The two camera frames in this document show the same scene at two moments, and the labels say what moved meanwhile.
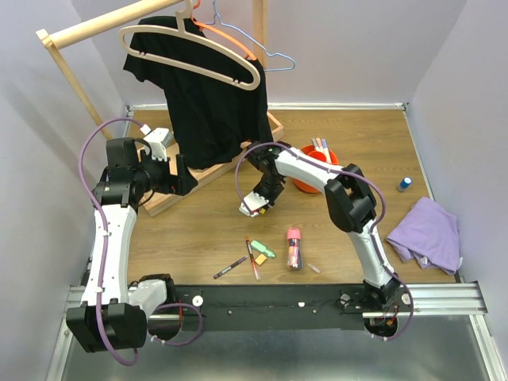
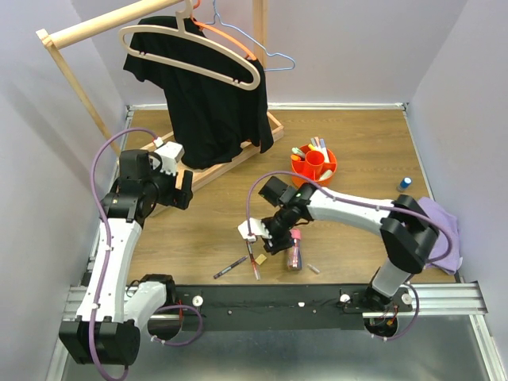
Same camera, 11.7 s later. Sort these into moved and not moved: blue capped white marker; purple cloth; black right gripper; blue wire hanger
Moved: black right gripper
Not moved: blue capped white marker; blue wire hanger; purple cloth
